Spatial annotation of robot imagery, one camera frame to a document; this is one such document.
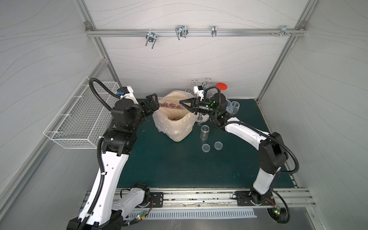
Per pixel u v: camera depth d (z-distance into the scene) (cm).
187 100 70
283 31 76
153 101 55
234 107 103
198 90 71
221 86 91
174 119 89
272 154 47
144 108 54
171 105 76
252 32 165
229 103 110
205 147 94
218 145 94
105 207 36
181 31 77
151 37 80
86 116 70
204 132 91
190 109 68
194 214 70
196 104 65
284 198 76
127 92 52
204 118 66
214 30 78
